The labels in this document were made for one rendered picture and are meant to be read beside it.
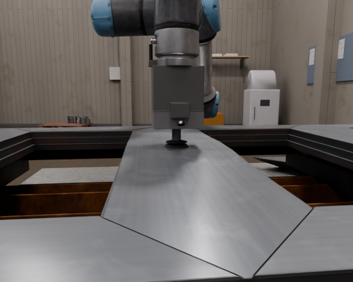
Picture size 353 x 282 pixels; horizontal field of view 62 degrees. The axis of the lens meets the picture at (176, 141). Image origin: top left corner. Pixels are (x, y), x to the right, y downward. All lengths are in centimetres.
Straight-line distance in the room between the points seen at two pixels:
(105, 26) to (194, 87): 24
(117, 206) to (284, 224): 14
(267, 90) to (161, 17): 667
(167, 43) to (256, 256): 37
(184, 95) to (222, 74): 823
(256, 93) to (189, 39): 659
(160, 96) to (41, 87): 908
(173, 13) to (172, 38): 4
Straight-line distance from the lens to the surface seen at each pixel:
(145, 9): 61
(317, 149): 76
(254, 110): 705
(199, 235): 22
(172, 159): 43
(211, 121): 755
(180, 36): 48
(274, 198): 30
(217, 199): 28
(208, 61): 109
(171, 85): 48
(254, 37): 900
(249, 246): 21
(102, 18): 63
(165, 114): 48
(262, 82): 721
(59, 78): 931
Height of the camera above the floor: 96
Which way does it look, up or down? 9 degrees down
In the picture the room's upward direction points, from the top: straight up
